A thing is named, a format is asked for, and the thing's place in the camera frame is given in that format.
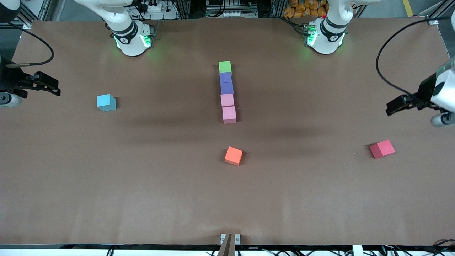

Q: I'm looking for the red foam block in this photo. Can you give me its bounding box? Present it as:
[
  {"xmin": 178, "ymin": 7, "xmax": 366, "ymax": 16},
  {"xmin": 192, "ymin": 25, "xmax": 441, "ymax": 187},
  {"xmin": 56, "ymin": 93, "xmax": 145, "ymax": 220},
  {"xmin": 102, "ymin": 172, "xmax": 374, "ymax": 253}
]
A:
[{"xmin": 369, "ymin": 139, "xmax": 396, "ymax": 159}]

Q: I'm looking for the cyan foam block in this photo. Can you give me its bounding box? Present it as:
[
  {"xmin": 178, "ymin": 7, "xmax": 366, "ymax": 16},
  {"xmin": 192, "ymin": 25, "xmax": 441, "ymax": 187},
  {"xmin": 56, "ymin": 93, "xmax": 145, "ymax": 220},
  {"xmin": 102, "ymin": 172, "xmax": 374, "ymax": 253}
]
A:
[{"xmin": 97, "ymin": 94, "xmax": 117, "ymax": 112}]

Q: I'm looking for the brown table cover sheet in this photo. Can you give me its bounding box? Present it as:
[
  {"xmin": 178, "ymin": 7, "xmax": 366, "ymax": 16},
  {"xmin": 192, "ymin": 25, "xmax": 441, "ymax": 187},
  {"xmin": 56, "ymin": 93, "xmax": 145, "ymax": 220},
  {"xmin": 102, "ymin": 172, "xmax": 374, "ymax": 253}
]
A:
[{"xmin": 0, "ymin": 17, "xmax": 455, "ymax": 246}]

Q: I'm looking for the white power strip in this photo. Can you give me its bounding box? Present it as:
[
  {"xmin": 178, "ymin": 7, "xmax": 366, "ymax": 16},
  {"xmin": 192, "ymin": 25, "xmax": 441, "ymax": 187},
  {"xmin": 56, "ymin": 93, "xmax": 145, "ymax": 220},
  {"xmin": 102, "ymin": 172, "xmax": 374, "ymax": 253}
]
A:
[
  {"xmin": 137, "ymin": 0, "xmax": 178, "ymax": 20},
  {"xmin": 213, "ymin": 10, "xmax": 249, "ymax": 18}
]

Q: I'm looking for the orange fruit pile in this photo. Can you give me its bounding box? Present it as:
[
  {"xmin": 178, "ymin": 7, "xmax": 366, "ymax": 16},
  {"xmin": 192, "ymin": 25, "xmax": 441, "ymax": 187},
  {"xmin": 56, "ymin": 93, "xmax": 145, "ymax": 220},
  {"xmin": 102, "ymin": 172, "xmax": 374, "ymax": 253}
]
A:
[{"xmin": 283, "ymin": 0, "xmax": 327, "ymax": 18}]

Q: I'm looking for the orange foam block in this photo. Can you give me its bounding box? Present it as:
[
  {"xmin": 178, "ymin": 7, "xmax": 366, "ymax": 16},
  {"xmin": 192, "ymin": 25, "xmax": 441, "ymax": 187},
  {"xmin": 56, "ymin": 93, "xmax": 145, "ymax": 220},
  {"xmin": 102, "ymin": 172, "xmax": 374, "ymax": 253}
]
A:
[{"xmin": 224, "ymin": 146, "xmax": 243, "ymax": 166}]

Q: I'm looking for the brown wooden strip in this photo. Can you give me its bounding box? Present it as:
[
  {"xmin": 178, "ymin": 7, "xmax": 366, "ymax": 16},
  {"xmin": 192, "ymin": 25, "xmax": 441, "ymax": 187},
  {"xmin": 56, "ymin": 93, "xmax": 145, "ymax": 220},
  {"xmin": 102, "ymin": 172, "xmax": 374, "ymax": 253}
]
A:
[{"xmin": 217, "ymin": 234, "xmax": 236, "ymax": 256}]

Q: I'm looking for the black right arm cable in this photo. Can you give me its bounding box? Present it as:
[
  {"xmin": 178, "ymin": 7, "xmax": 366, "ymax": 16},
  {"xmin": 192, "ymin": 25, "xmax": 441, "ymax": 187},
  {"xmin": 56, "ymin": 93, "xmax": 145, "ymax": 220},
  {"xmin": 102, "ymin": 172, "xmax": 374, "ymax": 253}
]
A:
[{"xmin": 0, "ymin": 22, "xmax": 55, "ymax": 68}]

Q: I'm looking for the aluminium frame profile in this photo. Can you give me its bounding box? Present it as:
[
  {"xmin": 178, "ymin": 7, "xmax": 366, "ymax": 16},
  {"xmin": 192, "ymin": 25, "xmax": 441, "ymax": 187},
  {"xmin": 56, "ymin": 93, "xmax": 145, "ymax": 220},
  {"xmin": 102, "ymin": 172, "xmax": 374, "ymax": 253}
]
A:
[
  {"xmin": 425, "ymin": 0, "xmax": 455, "ymax": 25},
  {"xmin": 18, "ymin": 0, "xmax": 54, "ymax": 29}
]

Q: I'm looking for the black floor cable bundle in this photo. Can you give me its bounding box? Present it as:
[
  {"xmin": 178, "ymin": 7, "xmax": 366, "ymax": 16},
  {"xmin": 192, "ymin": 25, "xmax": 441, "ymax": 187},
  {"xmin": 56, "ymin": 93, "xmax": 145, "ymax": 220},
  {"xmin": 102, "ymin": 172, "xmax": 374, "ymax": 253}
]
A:
[{"xmin": 380, "ymin": 245, "xmax": 404, "ymax": 256}]

